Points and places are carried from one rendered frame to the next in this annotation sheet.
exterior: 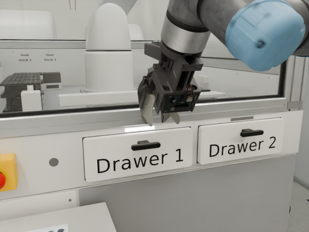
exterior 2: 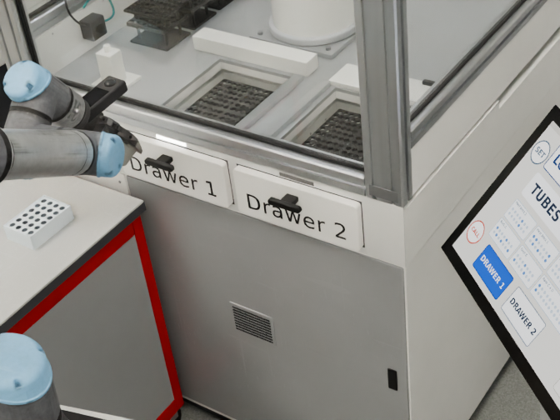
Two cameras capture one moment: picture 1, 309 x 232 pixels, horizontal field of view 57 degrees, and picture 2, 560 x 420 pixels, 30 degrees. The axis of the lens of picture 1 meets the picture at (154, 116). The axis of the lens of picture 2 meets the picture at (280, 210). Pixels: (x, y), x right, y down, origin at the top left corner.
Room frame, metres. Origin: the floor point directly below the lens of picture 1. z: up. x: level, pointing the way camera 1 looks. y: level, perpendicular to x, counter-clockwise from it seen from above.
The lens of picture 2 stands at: (-0.09, -1.64, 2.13)
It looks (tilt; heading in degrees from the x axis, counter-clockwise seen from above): 37 degrees down; 58
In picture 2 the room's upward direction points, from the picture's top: 7 degrees counter-clockwise
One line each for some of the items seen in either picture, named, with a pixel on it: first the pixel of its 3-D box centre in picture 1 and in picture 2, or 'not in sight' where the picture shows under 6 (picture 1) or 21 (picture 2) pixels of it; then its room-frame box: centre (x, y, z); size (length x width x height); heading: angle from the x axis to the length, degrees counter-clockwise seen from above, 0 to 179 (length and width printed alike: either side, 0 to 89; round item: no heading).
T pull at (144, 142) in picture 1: (144, 144); (162, 162); (0.67, 0.02, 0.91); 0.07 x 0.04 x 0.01; 110
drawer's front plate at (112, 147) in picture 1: (141, 153); (172, 167); (0.70, 0.03, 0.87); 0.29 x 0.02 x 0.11; 110
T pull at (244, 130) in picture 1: (249, 132); (287, 202); (0.78, -0.27, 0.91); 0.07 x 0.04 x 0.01; 110
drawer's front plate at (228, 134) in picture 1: (242, 140); (297, 207); (0.80, -0.26, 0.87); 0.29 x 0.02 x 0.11; 110
